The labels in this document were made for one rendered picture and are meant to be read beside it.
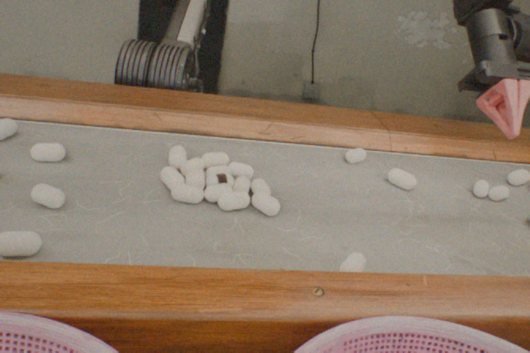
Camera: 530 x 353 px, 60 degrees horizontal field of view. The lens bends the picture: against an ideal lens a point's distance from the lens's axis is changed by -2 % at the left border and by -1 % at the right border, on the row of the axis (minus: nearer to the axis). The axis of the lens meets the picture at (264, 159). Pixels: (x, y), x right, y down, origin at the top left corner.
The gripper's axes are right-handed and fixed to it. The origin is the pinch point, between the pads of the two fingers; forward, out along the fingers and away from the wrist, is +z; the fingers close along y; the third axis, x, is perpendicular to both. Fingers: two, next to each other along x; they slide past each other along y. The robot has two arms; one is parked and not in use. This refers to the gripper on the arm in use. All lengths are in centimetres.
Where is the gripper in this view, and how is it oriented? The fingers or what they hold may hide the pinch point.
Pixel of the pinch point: (512, 131)
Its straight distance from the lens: 73.1
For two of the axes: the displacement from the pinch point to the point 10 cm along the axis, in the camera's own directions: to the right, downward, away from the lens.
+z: 0.1, 9.2, -3.9
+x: -2.0, 3.8, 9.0
